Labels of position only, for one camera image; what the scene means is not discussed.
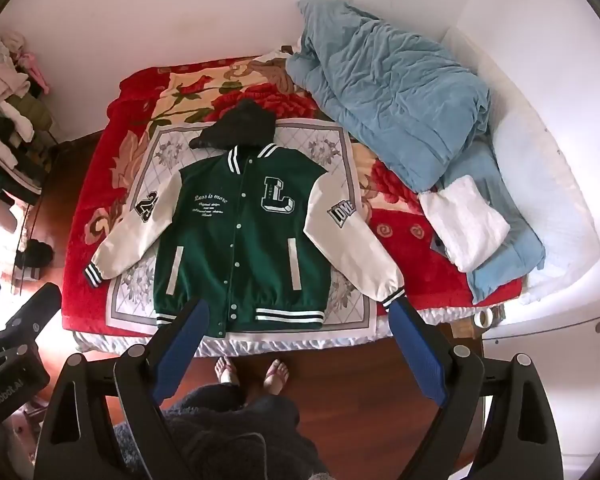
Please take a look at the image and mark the person's foot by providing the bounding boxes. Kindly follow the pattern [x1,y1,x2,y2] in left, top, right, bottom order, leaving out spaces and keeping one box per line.
[213,356,241,387]
[262,358,292,397]

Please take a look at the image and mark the thin grey cable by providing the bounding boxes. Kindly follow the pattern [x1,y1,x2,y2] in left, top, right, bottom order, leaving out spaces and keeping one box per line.
[484,305,600,345]

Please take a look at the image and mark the light blue duvet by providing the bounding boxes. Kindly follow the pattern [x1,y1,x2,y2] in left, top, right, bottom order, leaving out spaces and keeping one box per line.
[285,0,547,306]

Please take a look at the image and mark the person in dark clothes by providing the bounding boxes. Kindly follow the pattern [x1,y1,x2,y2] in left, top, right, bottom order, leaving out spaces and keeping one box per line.
[105,382,332,480]

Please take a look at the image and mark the person's left foot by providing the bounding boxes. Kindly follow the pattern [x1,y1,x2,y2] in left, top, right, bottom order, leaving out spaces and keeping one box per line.
[213,356,241,387]

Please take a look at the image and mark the white folded cloth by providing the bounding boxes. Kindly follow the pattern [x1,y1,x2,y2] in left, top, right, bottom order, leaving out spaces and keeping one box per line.
[419,175,511,274]

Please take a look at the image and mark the metal clothes rack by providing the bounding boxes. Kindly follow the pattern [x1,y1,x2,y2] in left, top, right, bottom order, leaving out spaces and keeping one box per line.
[9,110,63,297]

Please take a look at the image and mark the white diamond-patterned bed cloth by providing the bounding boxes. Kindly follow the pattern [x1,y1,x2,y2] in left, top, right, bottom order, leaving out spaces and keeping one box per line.
[102,117,381,329]

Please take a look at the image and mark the white pillow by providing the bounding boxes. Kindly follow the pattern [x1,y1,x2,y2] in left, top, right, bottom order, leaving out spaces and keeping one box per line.
[442,35,600,307]

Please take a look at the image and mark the red floral blanket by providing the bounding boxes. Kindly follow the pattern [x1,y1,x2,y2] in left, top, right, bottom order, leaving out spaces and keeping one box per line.
[62,52,525,333]

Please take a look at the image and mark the row of hanging clothes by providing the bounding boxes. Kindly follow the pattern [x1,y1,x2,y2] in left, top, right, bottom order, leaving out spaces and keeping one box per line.
[0,89,57,207]

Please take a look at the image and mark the white frilled bed sheet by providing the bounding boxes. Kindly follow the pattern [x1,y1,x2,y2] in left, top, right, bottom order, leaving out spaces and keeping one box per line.
[76,306,478,359]

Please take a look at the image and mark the person's right foot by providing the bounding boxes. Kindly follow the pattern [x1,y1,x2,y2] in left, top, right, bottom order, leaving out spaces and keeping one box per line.
[262,358,292,397]

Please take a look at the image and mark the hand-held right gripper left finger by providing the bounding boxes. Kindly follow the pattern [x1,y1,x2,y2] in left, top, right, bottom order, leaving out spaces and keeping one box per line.
[32,296,211,480]

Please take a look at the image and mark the pink garment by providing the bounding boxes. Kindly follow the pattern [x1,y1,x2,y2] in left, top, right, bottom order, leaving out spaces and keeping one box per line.
[17,50,52,95]

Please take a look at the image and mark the black cloth bundle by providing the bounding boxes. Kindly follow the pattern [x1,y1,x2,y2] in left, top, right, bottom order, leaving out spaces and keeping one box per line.
[24,238,56,269]

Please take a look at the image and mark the green and white varsity jacket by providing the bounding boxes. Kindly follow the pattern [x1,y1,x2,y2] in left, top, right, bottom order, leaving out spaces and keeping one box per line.
[84,100,407,334]

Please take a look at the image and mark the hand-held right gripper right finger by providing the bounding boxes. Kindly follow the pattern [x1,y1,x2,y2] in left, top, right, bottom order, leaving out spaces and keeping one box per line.
[387,296,567,480]

